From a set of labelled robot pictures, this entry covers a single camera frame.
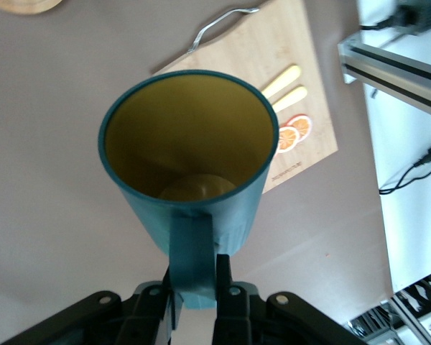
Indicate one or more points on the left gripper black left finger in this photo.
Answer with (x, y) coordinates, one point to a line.
(147, 323)

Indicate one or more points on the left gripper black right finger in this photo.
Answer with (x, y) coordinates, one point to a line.
(233, 316)

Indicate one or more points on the dark teal cup yellow inside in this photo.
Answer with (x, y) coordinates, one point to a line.
(237, 223)

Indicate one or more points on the wooden cup rack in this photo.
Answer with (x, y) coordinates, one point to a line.
(28, 5)

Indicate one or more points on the orange slice toy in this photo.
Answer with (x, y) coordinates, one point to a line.
(303, 125)

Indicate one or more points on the yellow plastic knife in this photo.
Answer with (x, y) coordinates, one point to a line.
(291, 97)

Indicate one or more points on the yellow plastic fork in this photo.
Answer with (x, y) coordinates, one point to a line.
(283, 79)

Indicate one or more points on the black electronics box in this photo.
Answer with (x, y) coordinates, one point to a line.
(424, 14)

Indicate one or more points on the glossy black metal frame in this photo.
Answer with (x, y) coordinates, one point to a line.
(416, 298)

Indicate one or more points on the aluminium frame rail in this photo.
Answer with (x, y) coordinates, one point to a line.
(380, 68)

